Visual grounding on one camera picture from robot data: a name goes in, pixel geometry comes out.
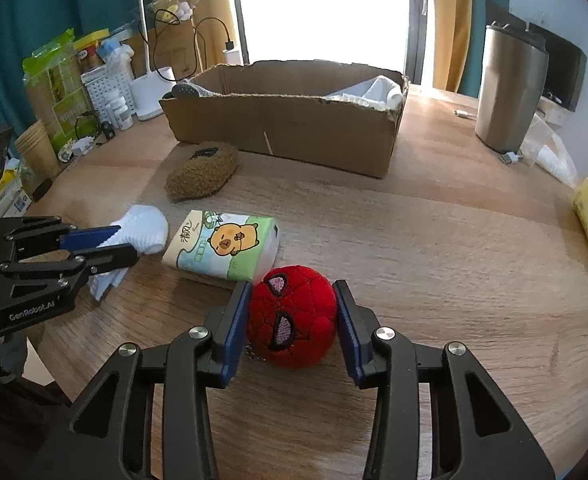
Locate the white perforated basket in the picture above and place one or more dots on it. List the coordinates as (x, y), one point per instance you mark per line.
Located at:
(104, 85)

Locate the paper cup stack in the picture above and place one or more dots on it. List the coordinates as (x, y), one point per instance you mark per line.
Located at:
(35, 147)

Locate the red spiderman plush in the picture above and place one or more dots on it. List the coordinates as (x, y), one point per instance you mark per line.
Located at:
(292, 317)

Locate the green snack bag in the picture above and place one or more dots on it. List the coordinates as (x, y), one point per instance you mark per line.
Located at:
(52, 80)

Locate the white towel cloth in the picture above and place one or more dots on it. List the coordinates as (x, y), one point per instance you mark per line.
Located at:
(379, 93)

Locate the brown plush keychain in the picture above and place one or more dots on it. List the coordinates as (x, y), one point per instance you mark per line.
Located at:
(204, 173)

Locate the clear plastic toy bag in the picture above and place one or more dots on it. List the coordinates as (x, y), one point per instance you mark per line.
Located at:
(172, 12)

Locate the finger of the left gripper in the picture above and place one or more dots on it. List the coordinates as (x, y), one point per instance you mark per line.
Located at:
(85, 262)
(81, 237)

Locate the brown cardboard package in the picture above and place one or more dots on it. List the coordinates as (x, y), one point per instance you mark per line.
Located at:
(170, 45)

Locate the small black cylinder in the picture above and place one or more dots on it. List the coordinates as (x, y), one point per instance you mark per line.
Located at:
(108, 131)

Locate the white sock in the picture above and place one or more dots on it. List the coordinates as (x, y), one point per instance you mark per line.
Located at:
(143, 226)

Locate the steel thermos tumbler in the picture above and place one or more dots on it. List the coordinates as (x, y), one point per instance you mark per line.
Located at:
(514, 70)

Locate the black television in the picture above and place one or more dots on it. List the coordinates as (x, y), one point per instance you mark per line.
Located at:
(567, 62)

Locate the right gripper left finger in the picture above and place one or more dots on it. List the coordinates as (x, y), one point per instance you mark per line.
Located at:
(111, 424)

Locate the white charger adapter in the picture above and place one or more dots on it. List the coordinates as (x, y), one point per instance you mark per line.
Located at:
(233, 57)

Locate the grey sock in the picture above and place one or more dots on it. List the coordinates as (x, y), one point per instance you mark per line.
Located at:
(187, 89)

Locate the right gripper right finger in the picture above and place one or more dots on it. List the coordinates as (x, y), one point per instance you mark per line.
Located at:
(476, 431)

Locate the brown cardboard box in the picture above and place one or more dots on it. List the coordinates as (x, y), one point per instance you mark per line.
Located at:
(278, 108)

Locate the yellow curtain right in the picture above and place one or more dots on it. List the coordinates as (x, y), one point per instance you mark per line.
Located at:
(452, 27)

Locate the white tv cabinet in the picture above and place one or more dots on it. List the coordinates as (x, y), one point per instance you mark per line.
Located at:
(554, 114)

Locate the white pill bottle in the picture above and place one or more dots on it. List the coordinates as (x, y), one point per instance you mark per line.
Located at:
(110, 110)
(122, 114)

